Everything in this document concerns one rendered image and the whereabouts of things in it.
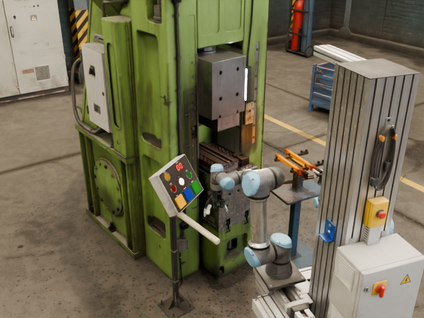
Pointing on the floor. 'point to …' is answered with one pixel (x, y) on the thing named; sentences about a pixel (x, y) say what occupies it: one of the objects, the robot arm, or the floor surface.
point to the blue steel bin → (321, 85)
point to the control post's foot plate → (184, 306)
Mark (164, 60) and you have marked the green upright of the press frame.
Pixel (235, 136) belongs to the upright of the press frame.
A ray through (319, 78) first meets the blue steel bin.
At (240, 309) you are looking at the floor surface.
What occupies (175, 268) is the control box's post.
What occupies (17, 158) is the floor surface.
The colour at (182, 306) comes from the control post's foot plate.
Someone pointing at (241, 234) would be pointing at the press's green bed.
